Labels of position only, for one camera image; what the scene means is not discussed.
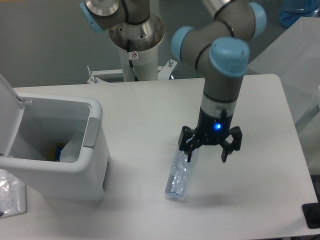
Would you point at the clear crushed plastic bottle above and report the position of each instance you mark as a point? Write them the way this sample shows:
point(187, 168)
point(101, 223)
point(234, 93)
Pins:
point(179, 174)

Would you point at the blue water jug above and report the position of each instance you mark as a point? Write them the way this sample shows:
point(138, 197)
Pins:
point(291, 10)

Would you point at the white side cabinet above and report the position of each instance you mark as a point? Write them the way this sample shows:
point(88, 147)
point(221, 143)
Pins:
point(295, 58)

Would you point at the blue orange snack packet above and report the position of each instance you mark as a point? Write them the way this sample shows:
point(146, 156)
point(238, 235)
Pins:
point(55, 153)

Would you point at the white open trash can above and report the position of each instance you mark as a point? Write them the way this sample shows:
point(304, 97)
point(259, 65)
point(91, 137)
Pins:
point(33, 124)

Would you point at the clear plastic bag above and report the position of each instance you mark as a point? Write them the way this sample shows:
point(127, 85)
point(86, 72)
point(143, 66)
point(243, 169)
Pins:
point(71, 151)

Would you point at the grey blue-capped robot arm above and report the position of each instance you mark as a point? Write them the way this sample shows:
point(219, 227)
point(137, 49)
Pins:
point(218, 51)

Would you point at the black device at table edge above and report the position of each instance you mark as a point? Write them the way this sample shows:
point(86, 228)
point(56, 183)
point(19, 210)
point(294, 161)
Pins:
point(311, 212)

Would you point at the paper sheet in plastic sleeve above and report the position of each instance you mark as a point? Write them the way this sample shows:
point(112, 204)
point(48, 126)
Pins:
point(13, 195)

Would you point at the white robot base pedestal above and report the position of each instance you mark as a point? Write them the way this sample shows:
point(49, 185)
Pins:
point(138, 48)

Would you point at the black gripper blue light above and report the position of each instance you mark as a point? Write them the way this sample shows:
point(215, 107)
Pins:
point(210, 131)

